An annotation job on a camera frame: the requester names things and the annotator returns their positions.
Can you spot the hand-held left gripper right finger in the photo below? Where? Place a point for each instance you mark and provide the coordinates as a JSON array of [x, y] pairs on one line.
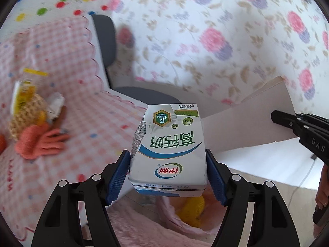
[[216, 178]]

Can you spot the yellow foam fruit net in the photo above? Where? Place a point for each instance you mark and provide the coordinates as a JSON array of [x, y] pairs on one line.
[[28, 117], [191, 211]]

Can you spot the pink plastic bag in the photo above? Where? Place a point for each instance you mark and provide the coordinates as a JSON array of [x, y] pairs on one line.
[[144, 223]]

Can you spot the crumpled white paper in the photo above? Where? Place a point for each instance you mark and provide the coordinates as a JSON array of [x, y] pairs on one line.
[[55, 103]]

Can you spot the pink checked chair cover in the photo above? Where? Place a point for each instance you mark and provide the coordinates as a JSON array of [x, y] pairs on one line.
[[77, 69]]

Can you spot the orange glove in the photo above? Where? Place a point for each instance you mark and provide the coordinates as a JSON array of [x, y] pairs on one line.
[[33, 141]]

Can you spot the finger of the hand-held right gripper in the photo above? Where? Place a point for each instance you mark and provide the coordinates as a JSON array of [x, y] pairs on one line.
[[285, 121], [314, 119]]

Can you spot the grey office chair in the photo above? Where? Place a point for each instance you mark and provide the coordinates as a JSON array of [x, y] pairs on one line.
[[105, 38]]

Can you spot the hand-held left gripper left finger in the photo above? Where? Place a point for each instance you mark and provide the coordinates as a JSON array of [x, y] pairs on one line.
[[118, 176]]

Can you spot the person's right hand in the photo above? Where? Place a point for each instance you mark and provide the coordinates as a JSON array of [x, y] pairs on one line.
[[323, 187]]

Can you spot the yellow plastic packet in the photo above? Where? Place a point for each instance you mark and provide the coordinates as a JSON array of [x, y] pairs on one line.
[[24, 92]]

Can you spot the white milk carton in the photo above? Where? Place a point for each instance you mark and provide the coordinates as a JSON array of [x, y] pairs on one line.
[[167, 146]]

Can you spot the cardboard box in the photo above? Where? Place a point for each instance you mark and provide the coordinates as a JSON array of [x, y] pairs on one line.
[[257, 123]]

